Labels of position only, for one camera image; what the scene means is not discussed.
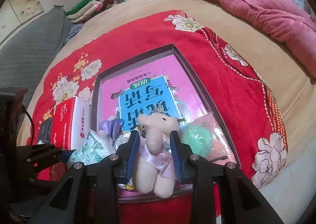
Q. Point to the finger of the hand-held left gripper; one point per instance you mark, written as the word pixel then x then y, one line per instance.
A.
pixel 42 151

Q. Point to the white green tissue pack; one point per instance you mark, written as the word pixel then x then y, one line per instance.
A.
pixel 93 150

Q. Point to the beige plush bear lilac dress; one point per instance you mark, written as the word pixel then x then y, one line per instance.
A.
pixel 153 125

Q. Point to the red tissue box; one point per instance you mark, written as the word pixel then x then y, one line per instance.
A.
pixel 66 125

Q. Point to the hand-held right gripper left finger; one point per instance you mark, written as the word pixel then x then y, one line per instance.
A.
pixel 134 154

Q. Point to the pink quilted comforter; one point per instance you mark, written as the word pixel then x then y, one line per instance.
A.
pixel 246 4

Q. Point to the blue patterned cloth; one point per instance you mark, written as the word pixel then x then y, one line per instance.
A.
pixel 74 32

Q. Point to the pink and blue book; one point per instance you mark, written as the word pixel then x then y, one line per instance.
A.
pixel 148 73

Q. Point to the pink item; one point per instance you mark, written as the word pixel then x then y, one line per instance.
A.
pixel 207 122

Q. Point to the grey quilted cover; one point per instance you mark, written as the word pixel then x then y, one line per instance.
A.
pixel 29 53

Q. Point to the beige bed sheet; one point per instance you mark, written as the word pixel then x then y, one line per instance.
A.
pixel 148 6

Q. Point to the stack of folded clothes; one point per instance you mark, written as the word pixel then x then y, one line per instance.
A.
pixel 86 9

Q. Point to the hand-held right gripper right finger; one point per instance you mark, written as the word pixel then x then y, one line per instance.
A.
pixel 175 154

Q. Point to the black square box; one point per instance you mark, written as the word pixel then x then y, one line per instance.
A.
pixel 45 129

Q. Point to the dark grey shallow box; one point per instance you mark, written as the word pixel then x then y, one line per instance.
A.
pixel 95 105

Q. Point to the purple plush toy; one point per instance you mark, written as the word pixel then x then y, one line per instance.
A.
pixel 111 125

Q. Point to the red floral blanket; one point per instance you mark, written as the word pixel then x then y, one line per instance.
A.
pixel 222 66

